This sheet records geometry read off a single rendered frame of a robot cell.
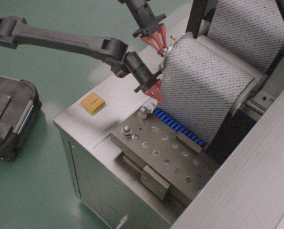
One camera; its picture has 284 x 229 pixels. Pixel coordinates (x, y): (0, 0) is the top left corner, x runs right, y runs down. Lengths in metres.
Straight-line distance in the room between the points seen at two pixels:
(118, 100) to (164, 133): 0.31
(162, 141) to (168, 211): 0.24
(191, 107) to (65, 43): 0.46
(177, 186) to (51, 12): 2.39
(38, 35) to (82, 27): 1.83
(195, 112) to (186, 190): 0.25
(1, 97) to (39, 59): 0.63
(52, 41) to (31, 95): 1.12
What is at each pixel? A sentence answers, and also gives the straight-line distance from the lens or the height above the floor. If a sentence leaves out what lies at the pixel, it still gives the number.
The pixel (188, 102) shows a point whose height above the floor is 1.16.
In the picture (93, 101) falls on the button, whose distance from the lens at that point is 1.31.
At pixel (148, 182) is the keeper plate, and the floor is 0.95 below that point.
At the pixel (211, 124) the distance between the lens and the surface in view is 1.05.
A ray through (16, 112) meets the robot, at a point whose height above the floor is 0.24.
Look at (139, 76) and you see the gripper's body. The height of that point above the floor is 1.15.
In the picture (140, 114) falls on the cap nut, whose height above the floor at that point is 1.05.
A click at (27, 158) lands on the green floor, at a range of 2.27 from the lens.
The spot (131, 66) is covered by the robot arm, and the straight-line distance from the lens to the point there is 1.10.
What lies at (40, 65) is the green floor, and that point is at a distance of 2.71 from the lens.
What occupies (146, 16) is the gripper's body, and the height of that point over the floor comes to 1.35.
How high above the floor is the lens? 1.98
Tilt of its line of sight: 57 degrees down
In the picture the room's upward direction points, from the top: 9 degrees clockwise
